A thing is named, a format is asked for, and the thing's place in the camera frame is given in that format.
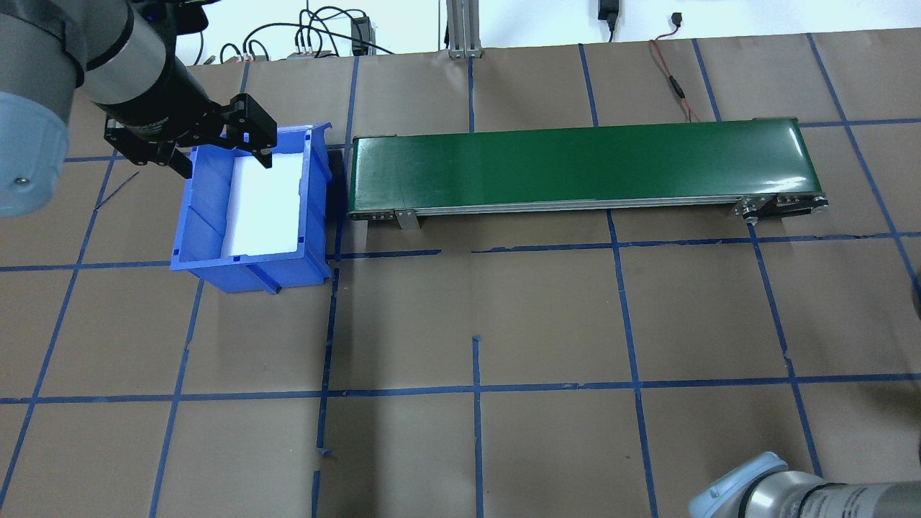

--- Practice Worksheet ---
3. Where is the white foam liner sheet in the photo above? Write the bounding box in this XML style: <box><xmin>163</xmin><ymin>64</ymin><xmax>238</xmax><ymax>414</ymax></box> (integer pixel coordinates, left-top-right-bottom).
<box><xmin>219</xmin><ymin>153</ymin><xmax>304</xmax><ymax>258</ymax></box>

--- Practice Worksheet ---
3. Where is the blue plastic storage bin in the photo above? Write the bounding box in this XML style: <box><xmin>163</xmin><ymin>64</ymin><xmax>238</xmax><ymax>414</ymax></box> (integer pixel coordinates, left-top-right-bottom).
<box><xmin>171</xmin><ymin>122</ymin><xmax>335</xmax><ymax>294</ymax></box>

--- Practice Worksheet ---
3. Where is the green conveyor belt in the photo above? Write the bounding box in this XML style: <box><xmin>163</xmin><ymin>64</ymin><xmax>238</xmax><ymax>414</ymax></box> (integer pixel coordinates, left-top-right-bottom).
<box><xmin>347</xmin><ymin>117</ymin><xmax>830</xmax><ymax>231</ymax></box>

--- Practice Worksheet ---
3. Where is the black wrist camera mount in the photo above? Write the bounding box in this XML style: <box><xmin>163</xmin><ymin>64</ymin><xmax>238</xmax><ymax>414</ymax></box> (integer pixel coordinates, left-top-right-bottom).
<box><xmin>130</xmin><ymin>0</ymin><xmax>211</xmax><ymax>35</ymax></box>

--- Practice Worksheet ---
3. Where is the black looped cable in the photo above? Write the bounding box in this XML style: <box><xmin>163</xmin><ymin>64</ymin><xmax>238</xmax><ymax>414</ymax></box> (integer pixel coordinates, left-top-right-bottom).
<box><xmin>219</xmin><ymin>6</ymin><xmax>395</xmax><ymax>62</ymax></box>

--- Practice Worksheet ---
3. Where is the aluminium profile post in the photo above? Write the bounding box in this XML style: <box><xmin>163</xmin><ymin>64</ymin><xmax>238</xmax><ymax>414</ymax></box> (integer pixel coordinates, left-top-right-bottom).
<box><xmin>446</xmin><ymin>0</ymin><xmax>484</xmax><ymax>58</ymax></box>

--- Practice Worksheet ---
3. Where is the thin red wire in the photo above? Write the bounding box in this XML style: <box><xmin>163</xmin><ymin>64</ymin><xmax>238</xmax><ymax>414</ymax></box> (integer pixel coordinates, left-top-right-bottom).
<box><xmin>650</xmin><ymin>13</ymin><xmax>702</xmax><ymax>123</ymax></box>

